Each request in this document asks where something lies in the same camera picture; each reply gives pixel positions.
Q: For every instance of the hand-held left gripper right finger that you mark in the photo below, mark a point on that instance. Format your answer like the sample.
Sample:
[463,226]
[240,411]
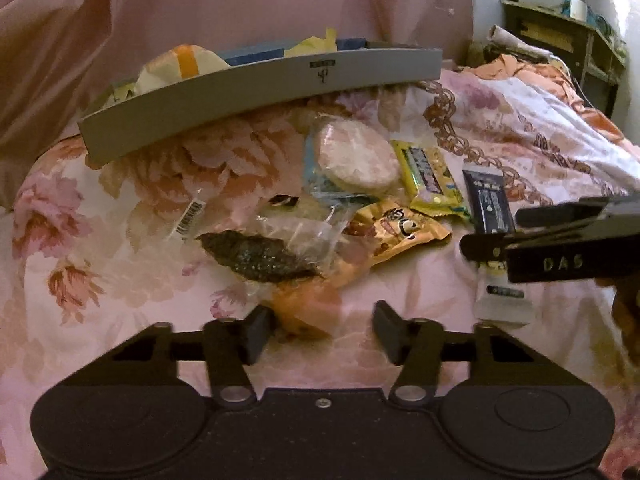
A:
[386,332]

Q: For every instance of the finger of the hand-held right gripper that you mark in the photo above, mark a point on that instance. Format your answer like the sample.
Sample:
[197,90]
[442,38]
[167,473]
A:
[482,249]
[555,214]

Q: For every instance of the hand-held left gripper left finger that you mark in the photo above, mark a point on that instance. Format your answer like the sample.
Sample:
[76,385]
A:
[261,332]

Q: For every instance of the dark blue bar packet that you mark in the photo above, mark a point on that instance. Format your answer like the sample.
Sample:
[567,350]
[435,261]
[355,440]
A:
[492,200]

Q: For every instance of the orange snack packet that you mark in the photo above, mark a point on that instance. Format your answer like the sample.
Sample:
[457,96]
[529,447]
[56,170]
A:
[310,305]

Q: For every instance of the clear seaweed packet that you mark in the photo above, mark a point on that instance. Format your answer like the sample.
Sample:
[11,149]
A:
[265,255]

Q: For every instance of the gold snack packet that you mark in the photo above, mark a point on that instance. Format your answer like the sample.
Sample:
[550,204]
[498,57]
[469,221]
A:
[400,227]

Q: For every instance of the grey tray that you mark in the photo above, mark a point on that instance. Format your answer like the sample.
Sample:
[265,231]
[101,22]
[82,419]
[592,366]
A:
[260,100]

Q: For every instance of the snacks inside grey box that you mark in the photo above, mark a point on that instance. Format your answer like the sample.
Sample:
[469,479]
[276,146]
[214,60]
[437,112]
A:
[255,52]

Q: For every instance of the person's right hand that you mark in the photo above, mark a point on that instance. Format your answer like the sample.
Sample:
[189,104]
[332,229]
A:
[627,307]

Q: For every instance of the yellow candy packet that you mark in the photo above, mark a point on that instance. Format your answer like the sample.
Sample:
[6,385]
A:
[427,175]

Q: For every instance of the orange duvet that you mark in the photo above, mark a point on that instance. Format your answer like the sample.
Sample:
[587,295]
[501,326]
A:
[540,67]

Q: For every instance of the round rice cracker packet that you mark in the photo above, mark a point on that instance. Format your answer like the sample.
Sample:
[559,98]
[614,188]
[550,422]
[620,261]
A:
[352,155]

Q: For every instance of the floral bedsheet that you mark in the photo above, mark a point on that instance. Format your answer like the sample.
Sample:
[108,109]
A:
[125,240]

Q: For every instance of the folded newspaper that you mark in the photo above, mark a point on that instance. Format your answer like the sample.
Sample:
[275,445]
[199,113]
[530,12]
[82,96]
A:
[515,42]

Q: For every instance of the dark wooden shelf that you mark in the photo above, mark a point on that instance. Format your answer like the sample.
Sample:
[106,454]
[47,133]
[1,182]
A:
[555,35]

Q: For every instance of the white cup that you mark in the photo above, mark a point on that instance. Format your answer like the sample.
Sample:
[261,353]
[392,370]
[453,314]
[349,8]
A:
[578,6]

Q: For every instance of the pale yellow packet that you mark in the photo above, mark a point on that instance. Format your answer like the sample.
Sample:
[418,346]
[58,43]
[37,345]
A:
[312,42]

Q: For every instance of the white and orange snack bag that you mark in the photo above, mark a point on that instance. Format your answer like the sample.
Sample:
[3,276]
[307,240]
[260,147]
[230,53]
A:
[175,67]

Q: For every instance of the pink cloth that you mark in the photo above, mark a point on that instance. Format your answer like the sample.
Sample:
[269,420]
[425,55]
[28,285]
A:
[225,5]

